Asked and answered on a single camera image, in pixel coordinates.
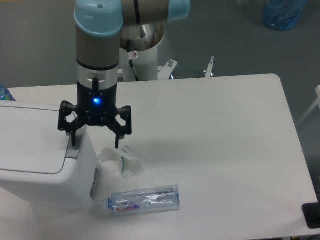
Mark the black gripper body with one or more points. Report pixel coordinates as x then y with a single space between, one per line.
96 108

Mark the white push-lid trash can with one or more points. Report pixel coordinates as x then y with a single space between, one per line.
39 164

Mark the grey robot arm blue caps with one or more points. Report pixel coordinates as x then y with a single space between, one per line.
98 26

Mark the blue bottle behind trash can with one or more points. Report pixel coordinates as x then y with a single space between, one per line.
5 94

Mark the crumpled white paper wrapper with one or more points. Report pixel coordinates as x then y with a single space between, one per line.
126 158

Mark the empty clear plastic bottle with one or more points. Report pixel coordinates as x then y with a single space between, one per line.
143 201

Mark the blue plastic bag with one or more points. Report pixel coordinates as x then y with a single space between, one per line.
283 15

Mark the black device at table edge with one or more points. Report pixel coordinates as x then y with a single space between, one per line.
311 213

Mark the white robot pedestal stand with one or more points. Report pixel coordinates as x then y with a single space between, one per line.
139 48

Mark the white frame at right edge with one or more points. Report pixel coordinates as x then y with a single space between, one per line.
311 111

